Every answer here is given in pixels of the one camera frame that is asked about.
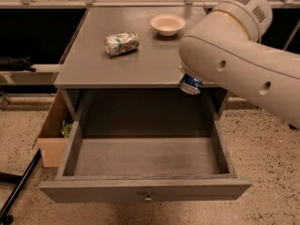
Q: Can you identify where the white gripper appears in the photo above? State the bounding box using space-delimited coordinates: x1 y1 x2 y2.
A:
180 63 204 82

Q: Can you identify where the black stand leg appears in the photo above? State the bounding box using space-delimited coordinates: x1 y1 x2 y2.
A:
0 150 41 225

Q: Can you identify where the metal diagonal brace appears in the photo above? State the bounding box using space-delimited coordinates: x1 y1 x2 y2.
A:
282 19 300 51

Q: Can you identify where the grey wooden cabinet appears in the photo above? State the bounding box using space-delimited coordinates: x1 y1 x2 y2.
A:
53 6 233 121

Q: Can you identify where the green snack bag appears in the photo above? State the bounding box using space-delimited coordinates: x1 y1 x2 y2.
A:
61 120 73 138

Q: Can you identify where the brown cardboard box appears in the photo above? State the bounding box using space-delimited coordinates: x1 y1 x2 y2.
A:
37 91 71 168

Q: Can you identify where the green white soda can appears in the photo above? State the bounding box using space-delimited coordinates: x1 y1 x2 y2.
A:
104 31 139 56

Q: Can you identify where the blue pepsi can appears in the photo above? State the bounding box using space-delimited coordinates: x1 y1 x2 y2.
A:
179 74 203 95

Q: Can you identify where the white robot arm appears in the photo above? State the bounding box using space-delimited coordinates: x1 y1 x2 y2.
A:
179 0 300 128

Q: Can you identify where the black object on ledge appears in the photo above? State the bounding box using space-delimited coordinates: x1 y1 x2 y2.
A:
0 56 37 72

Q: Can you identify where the white paper bowl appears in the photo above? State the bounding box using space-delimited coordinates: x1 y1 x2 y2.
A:
150 14 186 37

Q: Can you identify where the metal drawer knob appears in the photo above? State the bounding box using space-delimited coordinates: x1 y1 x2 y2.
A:
143 192 153 203

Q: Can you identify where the grey open top drawer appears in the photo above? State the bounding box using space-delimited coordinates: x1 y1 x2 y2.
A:
40 120 251 203

